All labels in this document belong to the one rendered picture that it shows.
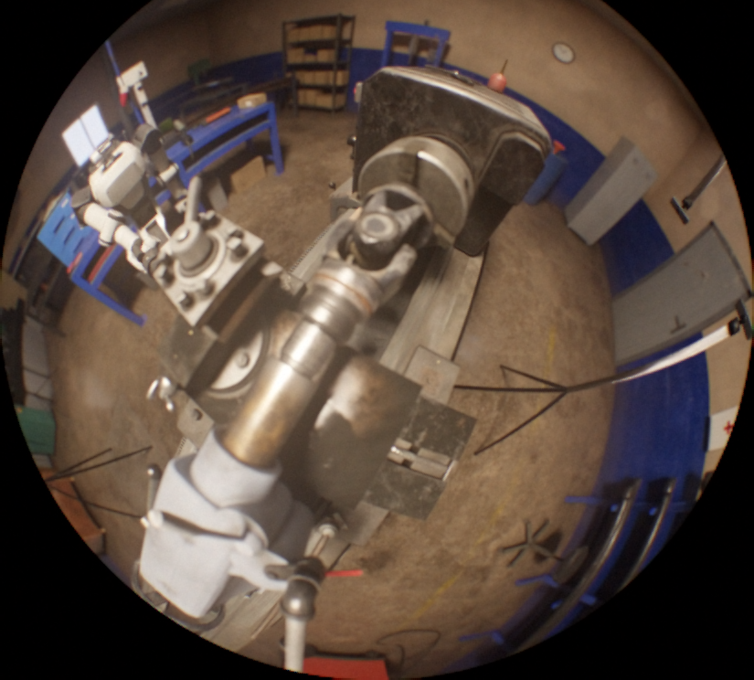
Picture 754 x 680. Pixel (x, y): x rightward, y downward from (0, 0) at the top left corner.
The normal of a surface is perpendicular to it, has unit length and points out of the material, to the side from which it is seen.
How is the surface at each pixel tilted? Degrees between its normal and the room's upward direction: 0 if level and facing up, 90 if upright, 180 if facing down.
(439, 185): 90
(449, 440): 0
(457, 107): 90
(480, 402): 0
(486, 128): 90
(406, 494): 0
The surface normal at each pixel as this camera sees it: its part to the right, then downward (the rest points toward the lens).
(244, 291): 0.12, -0.41
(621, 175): -0.46, 0.78
